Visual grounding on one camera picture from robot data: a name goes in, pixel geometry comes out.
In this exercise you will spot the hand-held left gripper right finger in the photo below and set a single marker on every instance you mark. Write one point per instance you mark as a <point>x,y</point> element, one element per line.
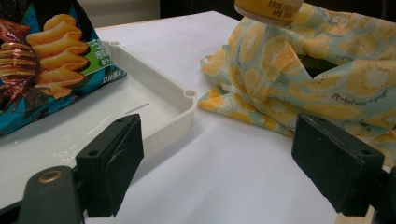
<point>339,165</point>

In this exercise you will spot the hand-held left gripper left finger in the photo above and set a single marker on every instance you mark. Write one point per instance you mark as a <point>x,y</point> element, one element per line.
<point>109,165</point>

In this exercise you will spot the white plastic tray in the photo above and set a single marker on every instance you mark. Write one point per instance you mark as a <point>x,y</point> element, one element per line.
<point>152,90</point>

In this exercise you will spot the lemon print fabric bag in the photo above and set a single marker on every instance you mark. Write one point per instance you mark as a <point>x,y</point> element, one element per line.
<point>274,77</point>

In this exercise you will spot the blue chips bag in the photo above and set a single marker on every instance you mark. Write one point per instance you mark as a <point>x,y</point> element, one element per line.
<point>46,62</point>

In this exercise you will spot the orange juice bottle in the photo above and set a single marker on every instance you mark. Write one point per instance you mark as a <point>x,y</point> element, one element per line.
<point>267,11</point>

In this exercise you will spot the white table cover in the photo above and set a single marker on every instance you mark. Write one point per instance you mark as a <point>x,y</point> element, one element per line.
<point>218,174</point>

